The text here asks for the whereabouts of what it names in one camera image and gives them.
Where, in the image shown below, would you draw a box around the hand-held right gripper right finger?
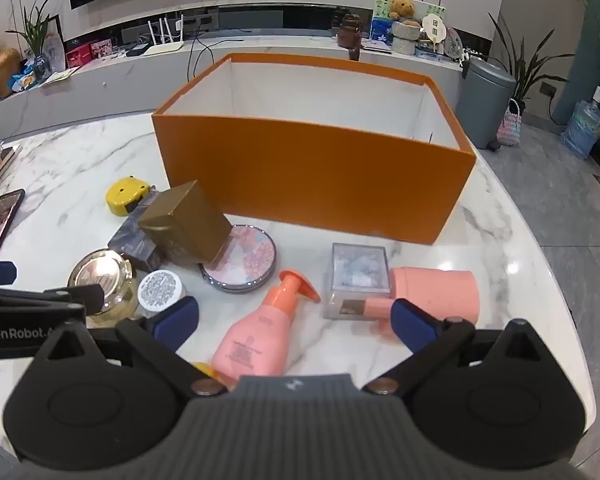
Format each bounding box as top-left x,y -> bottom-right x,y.
362,298 -> 541,396

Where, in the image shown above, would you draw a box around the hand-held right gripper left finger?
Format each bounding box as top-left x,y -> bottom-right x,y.
45,296 -> 228,396

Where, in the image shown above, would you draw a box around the white jar silver lid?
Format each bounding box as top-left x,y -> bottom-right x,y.
137,270 -> 187,318

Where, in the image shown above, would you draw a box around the gold lid glass jar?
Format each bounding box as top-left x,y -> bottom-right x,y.
67,250 -> 140,323

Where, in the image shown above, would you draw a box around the pink cup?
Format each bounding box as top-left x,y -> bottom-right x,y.
365,266 -> 481,324

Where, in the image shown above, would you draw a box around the yellow bottle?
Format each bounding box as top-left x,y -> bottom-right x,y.
190,361 -> 228,386

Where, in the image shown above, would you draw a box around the clear square box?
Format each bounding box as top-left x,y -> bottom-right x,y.
322,242 -> 392,321

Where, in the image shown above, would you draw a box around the dark printed box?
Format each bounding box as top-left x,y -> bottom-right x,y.
107,195 -> 163,273

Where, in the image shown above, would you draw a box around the pink pump bottle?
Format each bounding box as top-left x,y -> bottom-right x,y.
211,269 -> 322,378

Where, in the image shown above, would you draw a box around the pink floral round compact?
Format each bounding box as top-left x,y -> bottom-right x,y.
199,224 -> 277,293

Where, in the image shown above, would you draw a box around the gold box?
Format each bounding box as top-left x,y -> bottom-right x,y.
136,180 -> 232,267

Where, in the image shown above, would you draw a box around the yellow tape measure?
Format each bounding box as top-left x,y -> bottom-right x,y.
105,175 -> 153,216

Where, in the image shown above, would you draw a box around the orange cardboard box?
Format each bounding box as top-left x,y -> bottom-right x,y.
151,52 -> 477,246

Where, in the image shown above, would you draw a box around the black smartphone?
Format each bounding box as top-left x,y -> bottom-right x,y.
0,189 -> 26,261

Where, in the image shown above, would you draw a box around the blue snack bag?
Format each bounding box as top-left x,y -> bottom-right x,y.
10,71 -> 38,92

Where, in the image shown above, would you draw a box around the gold vase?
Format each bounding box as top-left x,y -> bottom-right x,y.
0,49 -> 22,98

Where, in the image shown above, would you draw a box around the loose papers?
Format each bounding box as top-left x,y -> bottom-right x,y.
40,67 -> 76,86

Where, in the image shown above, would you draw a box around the white marble TV console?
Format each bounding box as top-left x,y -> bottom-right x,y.
0,2 -> 481,142

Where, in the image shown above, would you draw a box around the pastel woven basket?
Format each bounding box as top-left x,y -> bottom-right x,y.
496,100 -> 523,147

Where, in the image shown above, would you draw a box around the red box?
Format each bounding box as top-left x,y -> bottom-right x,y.
65,44 -> 92,68

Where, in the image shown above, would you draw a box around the grey trash bin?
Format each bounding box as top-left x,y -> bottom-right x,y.
455,56 -> 517,151

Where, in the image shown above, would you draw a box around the slim leafy potted plant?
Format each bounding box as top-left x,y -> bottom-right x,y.
7,0 -> 61,63

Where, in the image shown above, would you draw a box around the blue water jug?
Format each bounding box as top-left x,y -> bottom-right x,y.
561,100 -> 600,160

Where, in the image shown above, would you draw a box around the white router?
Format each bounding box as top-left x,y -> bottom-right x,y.
147,16 -> 186,57

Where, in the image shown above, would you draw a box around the tall leafy floor plant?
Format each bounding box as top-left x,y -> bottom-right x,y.
487,12 -> 576,111

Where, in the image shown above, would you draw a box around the grey woven pot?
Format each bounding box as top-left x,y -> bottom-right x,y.
390,20 -> 423,56

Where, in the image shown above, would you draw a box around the decorated plate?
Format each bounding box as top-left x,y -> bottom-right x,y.
445,27 -> 465,58

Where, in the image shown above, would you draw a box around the round paper fan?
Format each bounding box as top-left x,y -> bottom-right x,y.
422,14 -> 448,47

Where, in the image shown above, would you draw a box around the brown teddy bear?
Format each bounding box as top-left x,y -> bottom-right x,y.
389,0 -> 417,22

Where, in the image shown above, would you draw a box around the green bamboo picture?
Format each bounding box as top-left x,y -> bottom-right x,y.
372,0 -> 446,36

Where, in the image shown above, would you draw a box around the black photo frame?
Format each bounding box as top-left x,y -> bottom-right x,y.
39,14 -> 67,75

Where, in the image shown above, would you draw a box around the black cable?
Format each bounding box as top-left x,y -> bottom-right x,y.
187,34 -> 222,87

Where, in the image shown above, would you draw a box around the brown bag with strap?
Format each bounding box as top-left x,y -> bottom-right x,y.
337,12 -> 365,61

